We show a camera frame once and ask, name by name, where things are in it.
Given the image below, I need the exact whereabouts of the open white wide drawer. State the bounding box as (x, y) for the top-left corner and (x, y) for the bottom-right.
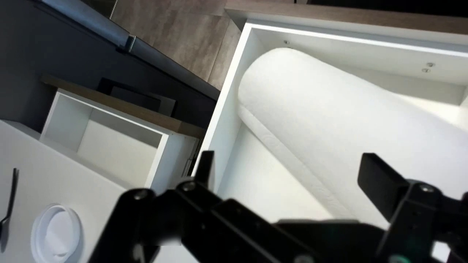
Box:
(202, 4), (468, 226)

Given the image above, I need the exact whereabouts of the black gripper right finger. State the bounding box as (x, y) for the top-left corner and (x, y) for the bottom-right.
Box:
(357, 154), (408, 221)

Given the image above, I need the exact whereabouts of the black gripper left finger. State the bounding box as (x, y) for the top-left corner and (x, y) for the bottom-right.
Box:
(195, 151), (215, 188)

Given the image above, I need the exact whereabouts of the small black spoon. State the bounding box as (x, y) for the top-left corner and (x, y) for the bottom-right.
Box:
(0, 169), (19, 253)

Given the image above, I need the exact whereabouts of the small white lid near microwave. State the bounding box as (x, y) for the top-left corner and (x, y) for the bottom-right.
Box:
(31, 204), (82, 263)

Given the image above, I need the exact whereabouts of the white paper towel roll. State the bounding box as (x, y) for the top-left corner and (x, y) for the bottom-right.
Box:
(237, 49), (468, 227)

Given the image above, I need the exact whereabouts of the open white narrow drawer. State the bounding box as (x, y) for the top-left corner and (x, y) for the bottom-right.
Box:
(41, 77), (201, 192)

